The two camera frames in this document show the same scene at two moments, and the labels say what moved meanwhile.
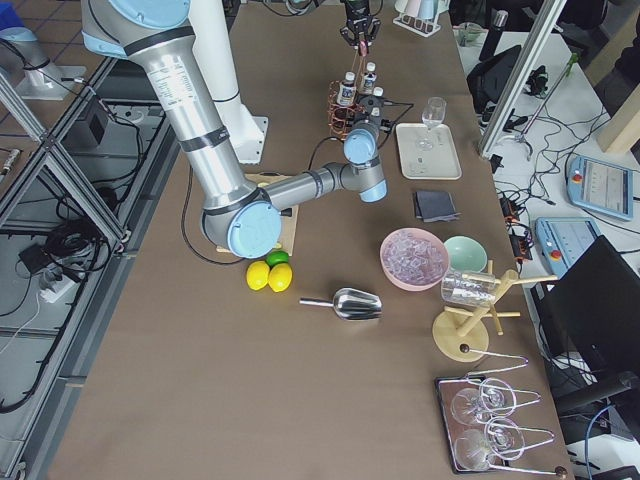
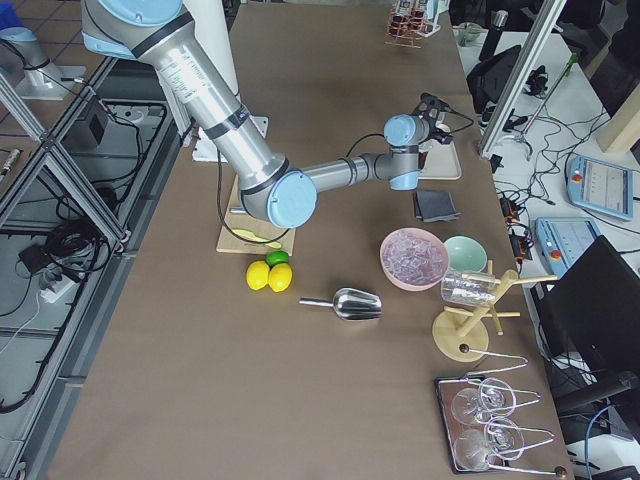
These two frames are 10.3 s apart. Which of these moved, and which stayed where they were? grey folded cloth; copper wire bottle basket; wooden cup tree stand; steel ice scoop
Moved: copper wire bottle basket
Stayed: wooden cup tree stand; grey folded cloth; steel ice scoop
